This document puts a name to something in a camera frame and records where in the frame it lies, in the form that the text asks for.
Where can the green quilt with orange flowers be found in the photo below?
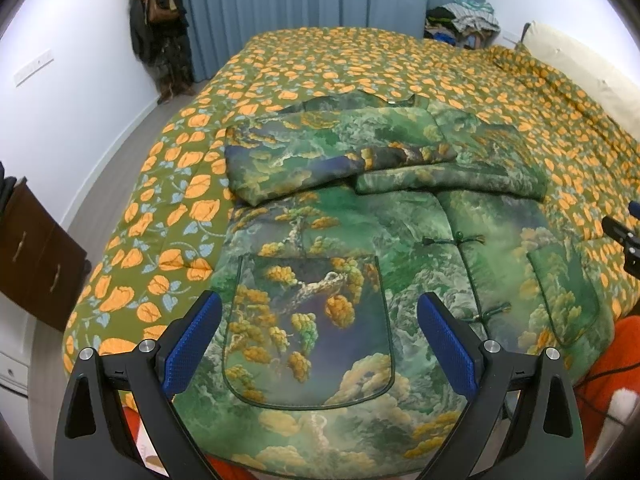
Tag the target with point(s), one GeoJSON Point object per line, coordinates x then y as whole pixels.
{"type": "Point", "coordinates": [210, 160]}

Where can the white fluffy patch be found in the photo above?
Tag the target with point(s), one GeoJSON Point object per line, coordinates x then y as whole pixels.
{"type": "Point", "coordinates": [625, 407]}

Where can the white wall switch panel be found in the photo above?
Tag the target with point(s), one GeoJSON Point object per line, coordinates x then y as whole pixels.
{"type": "Point", "coordinates": [34, 66]}

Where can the pile of folded clothes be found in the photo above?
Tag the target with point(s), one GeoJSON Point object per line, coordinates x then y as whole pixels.
{"type": "Point", "coordinates": [462, 22]}

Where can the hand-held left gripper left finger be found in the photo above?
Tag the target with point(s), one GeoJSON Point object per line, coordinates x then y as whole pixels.
{"type": "Point", "coordinates": [192, 345]}

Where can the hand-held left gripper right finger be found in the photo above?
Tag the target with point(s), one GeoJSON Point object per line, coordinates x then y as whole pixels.
{"type": "Point", "coordinates": [447, 345]}

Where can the cream padded headboard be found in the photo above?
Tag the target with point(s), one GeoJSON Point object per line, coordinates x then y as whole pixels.
{"type": "Point", "coordinates": [585, 65]}

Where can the white low cabinet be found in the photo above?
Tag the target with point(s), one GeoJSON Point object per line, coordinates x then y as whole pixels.
{"type": "Point", "coordinates": [11, 372]}

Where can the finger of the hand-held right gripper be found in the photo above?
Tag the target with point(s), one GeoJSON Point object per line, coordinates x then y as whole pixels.
{"type": "Point", "coordinates": [635, 209]}
{"type": "Point", "coordinates": [622, 232]}

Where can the dark wooden dresser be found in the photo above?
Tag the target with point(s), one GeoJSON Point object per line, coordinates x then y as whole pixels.
{"type": "Point", "coordinates": [40, 265]}

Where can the coat rack with hanging clothes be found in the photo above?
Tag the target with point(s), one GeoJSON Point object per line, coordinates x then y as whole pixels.
{"type": "Point", "coordinates": [162, 30]}

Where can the green landscape print padded jacket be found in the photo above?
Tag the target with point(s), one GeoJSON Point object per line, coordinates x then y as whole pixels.
{"type": "Point", "coordinates": [350, 240]}

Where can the blue curtain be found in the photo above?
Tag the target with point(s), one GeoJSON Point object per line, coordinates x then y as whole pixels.
{"type": "Point", "coordinates": [325, 5]}

